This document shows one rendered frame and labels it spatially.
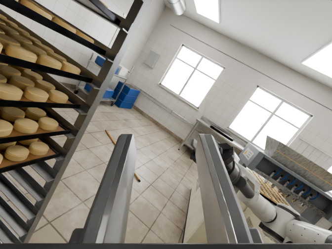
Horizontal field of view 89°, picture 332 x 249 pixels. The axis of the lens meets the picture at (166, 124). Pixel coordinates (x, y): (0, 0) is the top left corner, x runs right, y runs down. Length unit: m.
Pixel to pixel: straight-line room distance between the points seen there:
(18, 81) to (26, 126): 0.11
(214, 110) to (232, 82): 0.84
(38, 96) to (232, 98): 4.51
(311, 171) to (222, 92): 3.43
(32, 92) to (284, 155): 1.55
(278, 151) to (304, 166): 0.21
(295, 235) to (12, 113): 0.90
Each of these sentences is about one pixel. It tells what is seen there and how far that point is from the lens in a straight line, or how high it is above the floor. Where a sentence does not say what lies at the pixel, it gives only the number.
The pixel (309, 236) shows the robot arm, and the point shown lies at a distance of 0.73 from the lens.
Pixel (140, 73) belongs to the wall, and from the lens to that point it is 5.47.
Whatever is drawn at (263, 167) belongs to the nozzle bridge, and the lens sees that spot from 1.63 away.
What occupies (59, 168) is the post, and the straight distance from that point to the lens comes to 0.71.
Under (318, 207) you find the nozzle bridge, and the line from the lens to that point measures 1.89.
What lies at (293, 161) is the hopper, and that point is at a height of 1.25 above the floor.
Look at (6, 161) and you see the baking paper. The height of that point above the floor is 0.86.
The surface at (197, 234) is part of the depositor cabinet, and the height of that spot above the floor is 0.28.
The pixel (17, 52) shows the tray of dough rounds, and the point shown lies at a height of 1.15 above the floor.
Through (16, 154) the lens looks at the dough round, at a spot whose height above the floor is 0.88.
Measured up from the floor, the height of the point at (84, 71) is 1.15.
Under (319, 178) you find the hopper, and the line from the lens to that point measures 1.76.
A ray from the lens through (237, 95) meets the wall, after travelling 4.78.
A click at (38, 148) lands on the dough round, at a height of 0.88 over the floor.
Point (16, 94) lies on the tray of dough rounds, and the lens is 0.49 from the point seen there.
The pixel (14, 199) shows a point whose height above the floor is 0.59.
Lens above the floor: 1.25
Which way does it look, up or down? 12 degrees down
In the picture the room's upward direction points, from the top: 32 degrees clockwise
